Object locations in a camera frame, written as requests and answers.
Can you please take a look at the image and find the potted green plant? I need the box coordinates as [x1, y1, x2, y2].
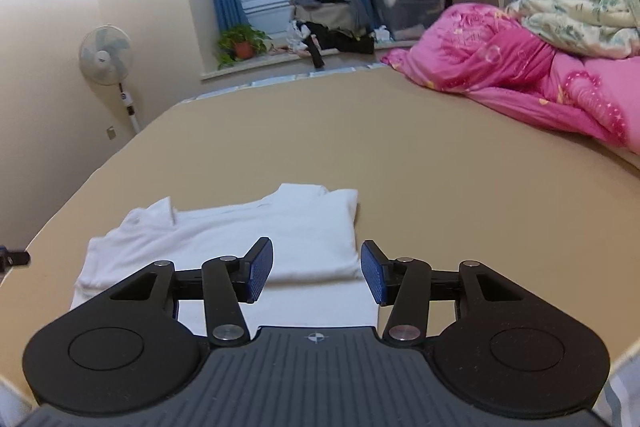
[216, 25, 273, 70]

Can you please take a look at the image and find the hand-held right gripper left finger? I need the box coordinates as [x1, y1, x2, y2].
[107, 237, 276, 348]

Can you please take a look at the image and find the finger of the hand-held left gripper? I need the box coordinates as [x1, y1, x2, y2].
[0, 246, 32, 270]

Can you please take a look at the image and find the white standing fan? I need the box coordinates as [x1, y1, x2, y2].
[79, 25, 139, 135]

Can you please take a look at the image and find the beige bed mattress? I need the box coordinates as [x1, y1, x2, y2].
[0, 66, 640, 408]

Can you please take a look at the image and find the clear plastic storage box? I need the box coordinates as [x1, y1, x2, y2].
[369, 0, 447, 42]

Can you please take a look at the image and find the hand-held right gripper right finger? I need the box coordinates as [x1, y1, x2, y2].
[360, 239, 526, 348]

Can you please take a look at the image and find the pile of clothes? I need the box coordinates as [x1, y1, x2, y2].
[289, 0, 376, 68]

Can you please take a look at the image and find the white windowsill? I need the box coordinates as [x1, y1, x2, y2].
[200, 47, 391, 80]

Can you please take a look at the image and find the pink quilt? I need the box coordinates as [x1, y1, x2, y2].
[381, 3, 640, 152]

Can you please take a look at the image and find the white shirt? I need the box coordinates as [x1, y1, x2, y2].
[70, 183, 378, 340]

